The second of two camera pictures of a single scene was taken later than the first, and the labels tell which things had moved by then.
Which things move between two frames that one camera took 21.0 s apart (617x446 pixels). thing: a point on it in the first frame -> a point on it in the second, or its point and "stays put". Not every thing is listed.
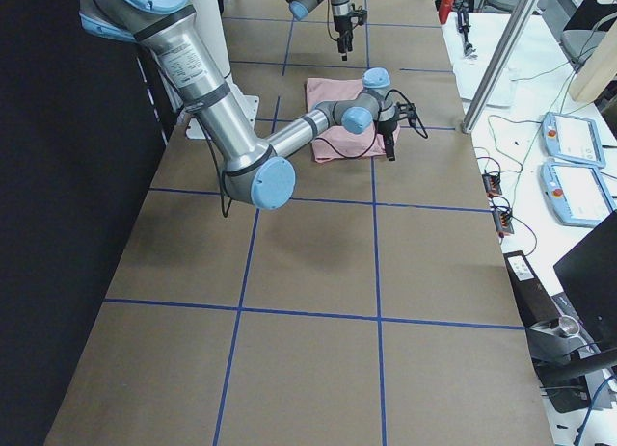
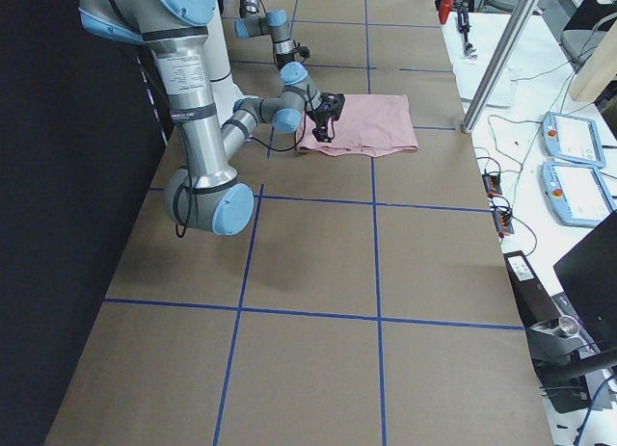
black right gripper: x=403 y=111 -> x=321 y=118
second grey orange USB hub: x=503 y=222 stays put
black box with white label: x=535 y=303 stays put
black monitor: x=589 y=274 stays put
